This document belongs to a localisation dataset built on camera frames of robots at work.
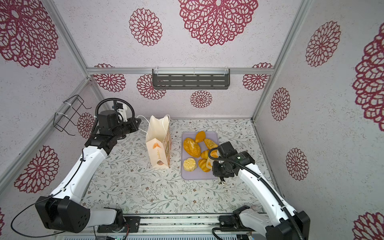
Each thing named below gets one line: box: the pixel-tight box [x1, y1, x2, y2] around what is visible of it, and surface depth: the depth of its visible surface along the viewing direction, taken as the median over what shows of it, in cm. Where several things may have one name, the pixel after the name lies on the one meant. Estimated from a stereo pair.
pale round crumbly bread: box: [183, 157, 197, 172], surface depth 92 cm
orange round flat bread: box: [195, 130, 206, 143], surface depth 108 cm
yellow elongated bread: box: [204, 138, 219, 150], surface depth 102 cm
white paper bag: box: [145, 115, 172, 168], surface depth 84 cm
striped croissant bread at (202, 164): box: [198, 158, 211, 173], surface depth 93 cm
